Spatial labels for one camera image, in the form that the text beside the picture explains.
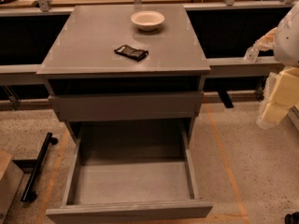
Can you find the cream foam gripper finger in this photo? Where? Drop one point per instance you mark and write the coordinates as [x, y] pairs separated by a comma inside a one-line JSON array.
[[281, 93]]

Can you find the grey drawer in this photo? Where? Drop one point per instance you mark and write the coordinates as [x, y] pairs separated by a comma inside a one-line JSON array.
[[130, 171], [127, 106]]

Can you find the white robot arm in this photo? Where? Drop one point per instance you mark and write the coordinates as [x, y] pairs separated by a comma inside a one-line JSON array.
[[283, 40]]

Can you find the grey drawer cabinet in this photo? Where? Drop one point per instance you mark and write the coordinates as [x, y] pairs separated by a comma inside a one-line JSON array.
[[82, 59]]

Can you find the grey top drawer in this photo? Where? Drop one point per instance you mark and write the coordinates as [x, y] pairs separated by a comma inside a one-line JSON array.
[[127, 106]]

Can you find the white bowl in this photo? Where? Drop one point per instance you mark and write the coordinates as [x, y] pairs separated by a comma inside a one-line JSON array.
[[147, 20]]

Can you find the black snack packet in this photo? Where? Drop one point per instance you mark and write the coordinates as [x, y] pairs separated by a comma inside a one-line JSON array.
[[132, 53]]

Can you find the black metal bar stand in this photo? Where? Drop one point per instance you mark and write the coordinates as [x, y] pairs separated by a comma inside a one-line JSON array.
[[29, 195]]

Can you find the cardboard box left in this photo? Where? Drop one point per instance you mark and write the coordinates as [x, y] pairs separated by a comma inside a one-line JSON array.
[[10, 179]]

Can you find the grey metal rail shelf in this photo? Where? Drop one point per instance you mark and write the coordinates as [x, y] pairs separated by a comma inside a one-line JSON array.
[[224, 32]]

